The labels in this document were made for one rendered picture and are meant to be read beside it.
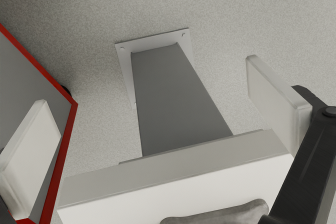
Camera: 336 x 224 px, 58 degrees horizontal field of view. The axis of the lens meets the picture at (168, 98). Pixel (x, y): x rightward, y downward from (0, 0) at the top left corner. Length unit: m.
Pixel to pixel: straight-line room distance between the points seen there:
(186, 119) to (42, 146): 0.56
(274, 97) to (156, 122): 0.59
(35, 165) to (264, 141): 0.41
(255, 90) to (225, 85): 1.19
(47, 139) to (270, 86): 0.13
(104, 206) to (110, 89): 0.86
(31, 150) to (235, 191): 0.39
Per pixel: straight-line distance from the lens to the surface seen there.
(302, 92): 0.17
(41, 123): 0.19
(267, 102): 0.17
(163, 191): 0.48
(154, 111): 0.78
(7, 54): 1.07
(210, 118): 0.71
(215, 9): 1.25
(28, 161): 0.17
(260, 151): 0.51
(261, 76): 0.18
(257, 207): 0.54
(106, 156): 1.49
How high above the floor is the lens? 1.18
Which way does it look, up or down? 61 degrees down
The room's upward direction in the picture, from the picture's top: 162 degrees clockwise
